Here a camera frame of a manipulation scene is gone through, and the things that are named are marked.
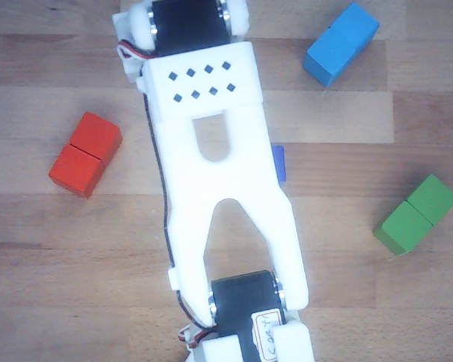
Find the green long block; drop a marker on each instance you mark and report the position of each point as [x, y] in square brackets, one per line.
[411, 222]

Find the light blue long block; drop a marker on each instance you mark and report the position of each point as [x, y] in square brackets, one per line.
[336, 53]

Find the white handwritten label sticker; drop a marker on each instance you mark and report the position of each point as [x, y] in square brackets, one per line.
[268, 335]

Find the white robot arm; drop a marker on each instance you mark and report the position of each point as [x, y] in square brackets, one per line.
[226, 169]

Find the red long block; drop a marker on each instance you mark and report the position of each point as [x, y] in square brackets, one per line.
[85, 158]

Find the small purple-blue cube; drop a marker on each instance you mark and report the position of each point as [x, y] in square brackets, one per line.
[279, 166]

